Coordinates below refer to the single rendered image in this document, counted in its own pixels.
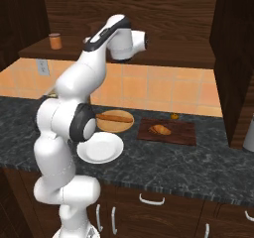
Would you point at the grey wall outlet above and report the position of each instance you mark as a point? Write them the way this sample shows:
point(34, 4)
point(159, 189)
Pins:
point(43, 67)

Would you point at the white plate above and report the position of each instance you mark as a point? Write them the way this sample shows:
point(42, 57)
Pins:
point(101, 148)

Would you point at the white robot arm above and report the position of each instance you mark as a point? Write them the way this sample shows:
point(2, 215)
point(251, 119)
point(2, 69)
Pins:
point(56, 149)

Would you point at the small orange pastry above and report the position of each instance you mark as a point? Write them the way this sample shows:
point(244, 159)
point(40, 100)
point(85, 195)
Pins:
point(174, 116)

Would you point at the dark wooden base cabinet door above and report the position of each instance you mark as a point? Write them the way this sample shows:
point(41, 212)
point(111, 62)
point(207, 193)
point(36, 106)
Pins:
point(155, 225)
point(93, 217)
point(228, 230)

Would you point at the dark wooden cutting board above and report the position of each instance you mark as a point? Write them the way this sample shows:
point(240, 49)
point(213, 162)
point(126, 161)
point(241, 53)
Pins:
point(182, 133)

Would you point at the brown baguette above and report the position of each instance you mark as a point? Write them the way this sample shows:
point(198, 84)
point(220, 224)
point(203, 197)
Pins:
point(115, 118)

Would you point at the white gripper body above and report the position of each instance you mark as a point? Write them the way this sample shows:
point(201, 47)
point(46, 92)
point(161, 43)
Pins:
point(87, 40)

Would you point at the dark wooden drawer front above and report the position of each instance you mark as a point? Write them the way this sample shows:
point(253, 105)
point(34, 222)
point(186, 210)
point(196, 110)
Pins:
point(182, 202)
point(231, 212)

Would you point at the dark wooden wall cabinet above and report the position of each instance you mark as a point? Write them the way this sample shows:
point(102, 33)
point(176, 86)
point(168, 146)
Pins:
point(165, 23)

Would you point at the pale grey appliance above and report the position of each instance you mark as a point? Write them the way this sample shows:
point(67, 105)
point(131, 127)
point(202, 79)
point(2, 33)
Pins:
point(249, 136)

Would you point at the orange jam jar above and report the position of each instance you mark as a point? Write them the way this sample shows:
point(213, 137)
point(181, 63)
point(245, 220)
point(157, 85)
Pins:
point(55, 42)

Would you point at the golden croissant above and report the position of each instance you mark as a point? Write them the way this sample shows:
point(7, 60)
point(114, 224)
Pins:
point(160, 130)

